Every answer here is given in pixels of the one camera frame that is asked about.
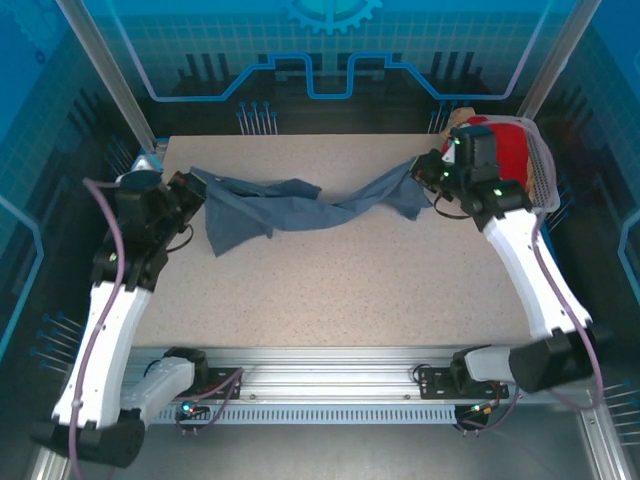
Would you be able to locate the blue t-shirt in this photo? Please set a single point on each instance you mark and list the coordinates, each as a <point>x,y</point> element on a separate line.
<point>300,210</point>

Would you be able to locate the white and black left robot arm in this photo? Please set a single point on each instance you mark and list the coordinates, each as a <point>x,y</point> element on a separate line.
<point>105,340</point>

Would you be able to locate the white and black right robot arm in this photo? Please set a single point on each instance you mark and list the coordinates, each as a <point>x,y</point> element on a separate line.
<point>520,270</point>

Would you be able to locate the red t-shirt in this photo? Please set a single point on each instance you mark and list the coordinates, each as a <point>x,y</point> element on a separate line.
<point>507,150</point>

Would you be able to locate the grey plastic mesh basket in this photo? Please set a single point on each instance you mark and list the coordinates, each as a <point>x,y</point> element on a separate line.
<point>547,165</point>

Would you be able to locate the small LED connector board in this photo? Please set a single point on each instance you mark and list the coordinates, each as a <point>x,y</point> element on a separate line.
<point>189,409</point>
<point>477,409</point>

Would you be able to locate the aluminium table side rail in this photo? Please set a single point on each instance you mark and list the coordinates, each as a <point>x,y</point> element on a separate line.
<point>147,162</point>

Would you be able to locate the aluminium frame post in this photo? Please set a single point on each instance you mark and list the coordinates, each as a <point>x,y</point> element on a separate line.
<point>562,55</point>
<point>115,85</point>

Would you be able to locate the wide aluminium base rail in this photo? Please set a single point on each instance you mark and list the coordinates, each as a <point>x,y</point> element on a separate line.
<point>325,380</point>

